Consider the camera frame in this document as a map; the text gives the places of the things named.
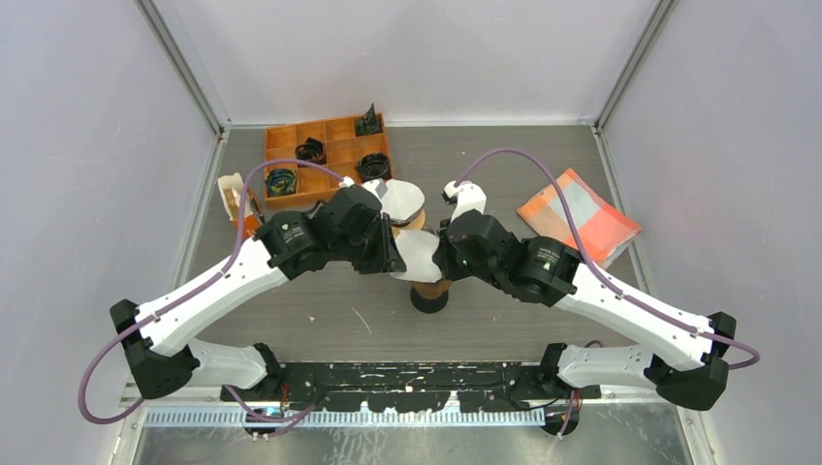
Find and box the white paper coffee filter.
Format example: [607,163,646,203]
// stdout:
[376,179,425,227]

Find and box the light wooden dripper ring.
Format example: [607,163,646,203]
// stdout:
[397,210,429,235]

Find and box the dark wooden dripper ring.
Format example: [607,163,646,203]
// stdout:
[414,279,454,299]

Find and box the black round base disc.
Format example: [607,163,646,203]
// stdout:
[410,289,449,314]

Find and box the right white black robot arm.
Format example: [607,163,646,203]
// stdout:
[434,210,737,411]

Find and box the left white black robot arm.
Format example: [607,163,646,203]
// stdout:
[110,180,406,400]

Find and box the orange filter holder box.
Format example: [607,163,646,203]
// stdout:
[216,172,265,242]

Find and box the rolled black tie right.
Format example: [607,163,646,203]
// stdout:
[355,152,393,183]

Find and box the orange wooden compartment tray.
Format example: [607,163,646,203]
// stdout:
[264,115,392,209]

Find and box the rolled black tie middle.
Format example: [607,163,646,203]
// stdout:
[295,137,327,165]

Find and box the rolled black tie back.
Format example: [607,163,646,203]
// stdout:
[354,104,383,137]

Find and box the stack of paper filters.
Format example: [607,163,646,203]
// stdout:
[218,176,251,221]

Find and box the orange grey folded cloth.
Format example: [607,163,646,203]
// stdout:
[517,169,642,268]

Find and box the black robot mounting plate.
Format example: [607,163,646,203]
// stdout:
[237,362,570,414]

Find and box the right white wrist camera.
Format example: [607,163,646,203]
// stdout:
[442,181,487,220]

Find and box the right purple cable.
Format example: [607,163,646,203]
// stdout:
[452,147,762,441]

